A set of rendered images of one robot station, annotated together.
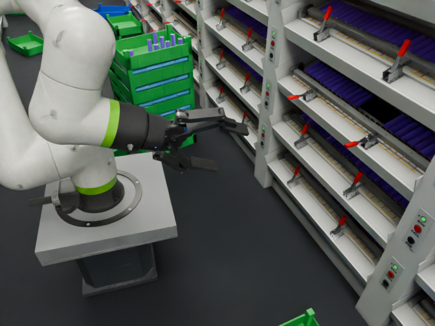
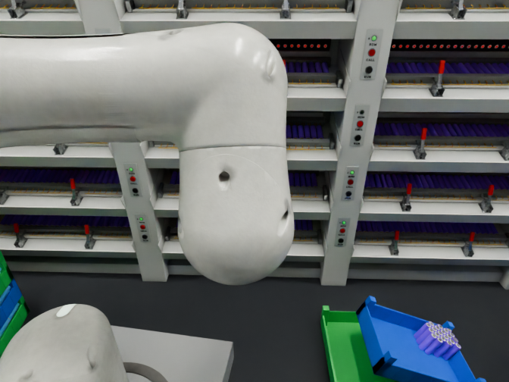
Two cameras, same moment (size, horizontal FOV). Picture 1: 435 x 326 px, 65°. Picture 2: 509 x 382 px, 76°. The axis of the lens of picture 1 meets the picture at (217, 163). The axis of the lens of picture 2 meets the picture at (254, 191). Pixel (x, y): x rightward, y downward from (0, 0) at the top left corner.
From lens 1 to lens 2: 65 cm
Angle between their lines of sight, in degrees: 53
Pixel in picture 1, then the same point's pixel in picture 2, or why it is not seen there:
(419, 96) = (313, 93)
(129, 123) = not seen: hidden behind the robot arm
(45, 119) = (279, 227)
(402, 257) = (345, 211)
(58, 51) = (273, 89)
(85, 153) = (107, 358)
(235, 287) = (263, 364)
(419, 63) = (290, 75)
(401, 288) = (352, 233)
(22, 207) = not seen: outside the picture
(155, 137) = not seen: hidden behind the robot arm
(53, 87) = (276, 159)
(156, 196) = (167, 349)
